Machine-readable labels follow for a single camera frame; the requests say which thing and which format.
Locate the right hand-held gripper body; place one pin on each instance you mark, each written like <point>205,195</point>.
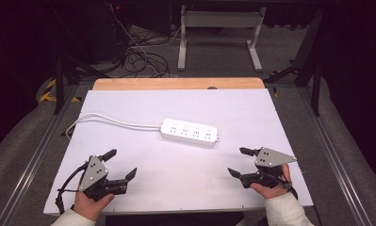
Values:
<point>270,158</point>

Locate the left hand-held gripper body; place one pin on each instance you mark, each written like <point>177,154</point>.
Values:
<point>94,173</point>

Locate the white power strip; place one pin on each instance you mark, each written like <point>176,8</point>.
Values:
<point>189,132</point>

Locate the person's left hand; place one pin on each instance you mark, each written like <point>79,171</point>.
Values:
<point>88,205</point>

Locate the person's right hand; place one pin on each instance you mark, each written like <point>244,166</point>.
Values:
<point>272,191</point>

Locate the white board cover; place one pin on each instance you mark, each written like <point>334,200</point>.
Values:
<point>182,169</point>

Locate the yellow black hazard tape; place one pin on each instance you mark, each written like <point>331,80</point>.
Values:
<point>49,92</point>

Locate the black metal stand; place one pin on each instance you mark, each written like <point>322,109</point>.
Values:
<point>311,62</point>
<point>61,78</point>

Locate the dark cabinet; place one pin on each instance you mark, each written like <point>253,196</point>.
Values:
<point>104,28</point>

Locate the aluminium floor rail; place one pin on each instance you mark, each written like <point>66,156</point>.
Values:
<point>35,160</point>
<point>336,160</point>

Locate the white metal stand frame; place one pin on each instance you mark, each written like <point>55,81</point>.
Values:
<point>220,19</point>

